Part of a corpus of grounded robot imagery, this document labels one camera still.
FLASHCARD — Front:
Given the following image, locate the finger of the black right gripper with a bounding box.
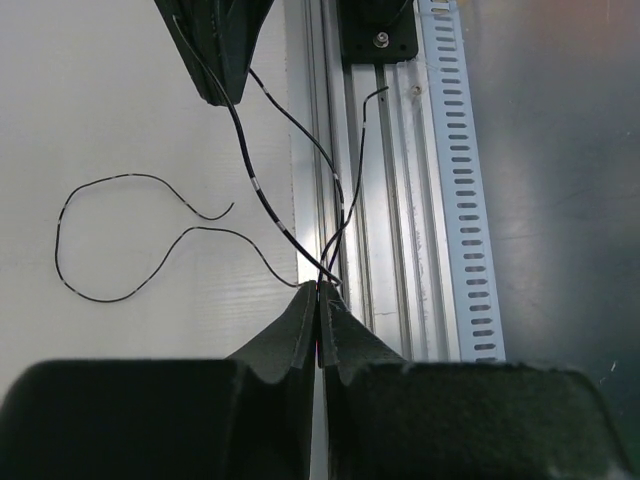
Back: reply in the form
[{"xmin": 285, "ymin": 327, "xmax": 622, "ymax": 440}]
[{"xmin": 155, "ymin": 0, "xmax": 273, "ymax": 106}]

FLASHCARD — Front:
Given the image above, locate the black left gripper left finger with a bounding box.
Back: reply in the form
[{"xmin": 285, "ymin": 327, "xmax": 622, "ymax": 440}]
[{"xmin": 1, "ymin": 282, "xmax": 317, "ymax": 479}]

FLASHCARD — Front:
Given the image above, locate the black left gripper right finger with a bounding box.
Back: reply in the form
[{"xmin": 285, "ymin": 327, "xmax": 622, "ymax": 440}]
[{"xmin": 318, "ymin": 283, "xmax": 633, "ymax": 479}]

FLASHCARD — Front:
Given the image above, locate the thin black cable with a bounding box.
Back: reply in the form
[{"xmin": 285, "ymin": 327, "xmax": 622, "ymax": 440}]
[{"xmin": 53, "ymin": 14, "xmax": 390, "ymax": 304}]

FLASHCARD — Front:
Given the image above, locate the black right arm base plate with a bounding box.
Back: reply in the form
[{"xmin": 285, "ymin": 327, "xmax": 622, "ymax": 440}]
[{"xmin": 336, "ymin": 0, "xmax": 419, "ymax": 65}]

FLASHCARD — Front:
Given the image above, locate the aluminium mounting rail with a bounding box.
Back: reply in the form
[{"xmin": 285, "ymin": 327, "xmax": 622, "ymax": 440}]
[{"xmin": 284, "ymin": 1, "xmax": 463, "ymax": 361}]

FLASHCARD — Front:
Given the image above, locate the white slotted cable duct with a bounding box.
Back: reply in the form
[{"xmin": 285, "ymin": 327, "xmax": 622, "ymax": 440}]
[{"xmin": 418, "ymin": 1, "xmax": 505, "ymax": 363}]

